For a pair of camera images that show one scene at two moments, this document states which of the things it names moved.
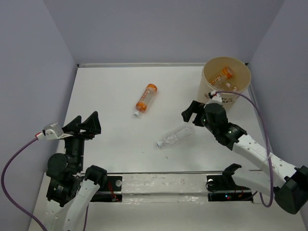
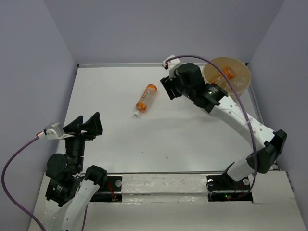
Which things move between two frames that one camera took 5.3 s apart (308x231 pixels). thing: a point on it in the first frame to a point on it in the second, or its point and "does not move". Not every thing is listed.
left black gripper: x=92 y=123 does not move
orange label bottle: x=141 y=105 does not move
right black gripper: x=196 y=107 to x=169 y=86
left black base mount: x=114 y=184 does not move
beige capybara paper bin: x=229 y=76 does not move
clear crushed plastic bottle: x=177 y=135 to x=239 y=82
